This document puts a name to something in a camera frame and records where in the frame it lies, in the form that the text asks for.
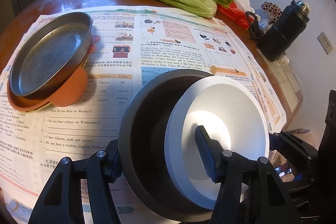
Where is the red paper noodle bowl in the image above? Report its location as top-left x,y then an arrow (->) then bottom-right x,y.
165,76 -> 257,210

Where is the steel bowl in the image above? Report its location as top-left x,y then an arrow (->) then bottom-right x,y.
118,69 -> 212,223

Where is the orange plastic plate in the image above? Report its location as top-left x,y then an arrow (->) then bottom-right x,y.
6,35 -> 102,113

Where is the steel round pan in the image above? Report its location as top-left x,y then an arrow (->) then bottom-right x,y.
9,12 -> 93,99

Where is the black thermos bottle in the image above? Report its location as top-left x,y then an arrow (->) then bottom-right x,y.
245,0 -> 310,62

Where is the printed newspaper sheet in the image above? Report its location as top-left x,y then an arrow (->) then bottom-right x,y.
1,6 -> 286,223

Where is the red packet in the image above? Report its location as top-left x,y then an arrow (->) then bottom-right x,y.
217,2 -> 255,31

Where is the leopard print cloth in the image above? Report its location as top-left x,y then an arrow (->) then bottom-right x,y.
261,2 -> 282,22

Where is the white wall socket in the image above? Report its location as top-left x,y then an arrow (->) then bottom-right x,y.
317,32 -> 333,55

